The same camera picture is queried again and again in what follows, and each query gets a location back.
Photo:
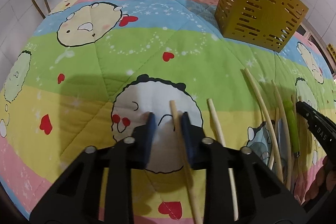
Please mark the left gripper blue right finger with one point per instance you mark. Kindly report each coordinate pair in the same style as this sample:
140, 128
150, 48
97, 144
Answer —
187, 130

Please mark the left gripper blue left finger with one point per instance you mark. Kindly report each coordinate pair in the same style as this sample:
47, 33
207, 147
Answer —
150, 128

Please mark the operator right hand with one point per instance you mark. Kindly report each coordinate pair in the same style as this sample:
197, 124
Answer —
326, 175

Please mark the wooden chopstick beside gripper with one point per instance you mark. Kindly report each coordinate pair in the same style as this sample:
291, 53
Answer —
220, 138

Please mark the grey plastic spoon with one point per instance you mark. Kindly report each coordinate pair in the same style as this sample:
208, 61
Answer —
260, 142

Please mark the colourful cartoon quilt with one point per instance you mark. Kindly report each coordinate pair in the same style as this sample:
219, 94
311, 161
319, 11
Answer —
93, 68

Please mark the yellow perforated utensil holder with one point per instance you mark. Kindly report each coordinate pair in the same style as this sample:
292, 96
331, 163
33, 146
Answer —
266, 23

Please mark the green handled utensil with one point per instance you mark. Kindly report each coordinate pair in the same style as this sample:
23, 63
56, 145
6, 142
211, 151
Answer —
292, 126

